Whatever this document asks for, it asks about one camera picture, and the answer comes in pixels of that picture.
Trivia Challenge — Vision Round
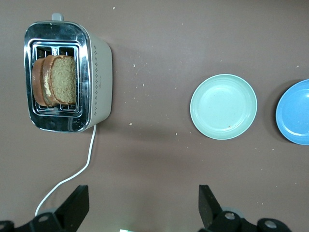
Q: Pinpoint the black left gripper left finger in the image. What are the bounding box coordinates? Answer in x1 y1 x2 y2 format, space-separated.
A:
0 185 90 232

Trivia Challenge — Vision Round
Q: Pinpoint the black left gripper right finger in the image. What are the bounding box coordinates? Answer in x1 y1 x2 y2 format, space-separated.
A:
197 185 293 232

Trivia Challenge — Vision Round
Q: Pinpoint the brown bread slice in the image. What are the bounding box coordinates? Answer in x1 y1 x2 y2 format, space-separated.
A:
31 55 55 107
49 55 77 105

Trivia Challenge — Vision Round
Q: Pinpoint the green plate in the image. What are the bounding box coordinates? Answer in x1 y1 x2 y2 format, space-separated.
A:
190 73 258 140

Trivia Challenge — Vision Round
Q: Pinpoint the blue plate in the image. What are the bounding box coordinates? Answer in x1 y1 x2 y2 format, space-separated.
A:
276 79 309 145

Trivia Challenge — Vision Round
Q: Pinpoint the beige chrome toaster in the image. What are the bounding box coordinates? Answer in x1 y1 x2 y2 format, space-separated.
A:
24 13 113 133

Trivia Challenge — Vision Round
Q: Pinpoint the white toaster power cable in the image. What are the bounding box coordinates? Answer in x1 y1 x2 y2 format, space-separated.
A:
35 124 97 217

